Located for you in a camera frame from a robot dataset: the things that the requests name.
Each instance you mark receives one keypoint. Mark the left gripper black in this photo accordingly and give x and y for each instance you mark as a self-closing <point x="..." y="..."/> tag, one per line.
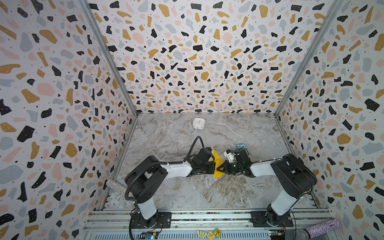
<point x="211" y="167"/>

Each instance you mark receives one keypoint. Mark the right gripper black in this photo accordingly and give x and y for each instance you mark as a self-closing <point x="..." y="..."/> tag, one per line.
<point x="231" y="165"/>

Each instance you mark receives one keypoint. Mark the yellow square paper sheet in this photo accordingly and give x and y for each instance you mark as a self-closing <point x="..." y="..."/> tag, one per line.
<point x="218" y="162"/>

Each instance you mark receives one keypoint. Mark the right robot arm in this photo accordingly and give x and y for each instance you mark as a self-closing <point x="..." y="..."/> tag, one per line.
<point x="296" y="180"/>

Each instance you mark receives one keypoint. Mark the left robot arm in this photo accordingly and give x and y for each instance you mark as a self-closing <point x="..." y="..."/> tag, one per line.
<point x="143" y="182"/>

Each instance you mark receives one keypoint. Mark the blue owl toy block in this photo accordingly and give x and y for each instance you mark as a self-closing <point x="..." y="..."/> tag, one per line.
<point x="241" y="146"/>

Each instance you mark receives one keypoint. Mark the glitter microphone left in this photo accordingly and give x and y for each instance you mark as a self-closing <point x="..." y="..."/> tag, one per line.
<point x="116" y="186"/>

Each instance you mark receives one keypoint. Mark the glitter microphone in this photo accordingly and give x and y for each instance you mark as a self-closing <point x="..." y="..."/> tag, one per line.
<point x="318" y="230"/>
<point x="116" y="186"/>

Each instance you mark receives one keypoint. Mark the glitter microphone right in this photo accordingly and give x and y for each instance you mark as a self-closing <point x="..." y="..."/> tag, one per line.
<point x="318" y="230"/>

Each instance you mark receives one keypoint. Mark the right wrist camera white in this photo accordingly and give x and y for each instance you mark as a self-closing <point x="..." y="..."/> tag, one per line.
<point x="229" y="154"/>

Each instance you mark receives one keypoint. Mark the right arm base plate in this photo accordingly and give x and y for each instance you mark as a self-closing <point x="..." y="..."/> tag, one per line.
<point x="270" y="219"/>

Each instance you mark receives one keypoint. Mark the colourful stickers on rail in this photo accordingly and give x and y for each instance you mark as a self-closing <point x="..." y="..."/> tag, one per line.
<point x="211" y="235"/>

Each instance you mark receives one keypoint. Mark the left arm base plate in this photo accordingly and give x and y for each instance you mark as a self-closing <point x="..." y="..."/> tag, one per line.
<point x="150" y="220"/>

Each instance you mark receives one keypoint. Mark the aluminium rail frame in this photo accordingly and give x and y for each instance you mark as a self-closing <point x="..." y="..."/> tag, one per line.
<point x="196" y="224"/>

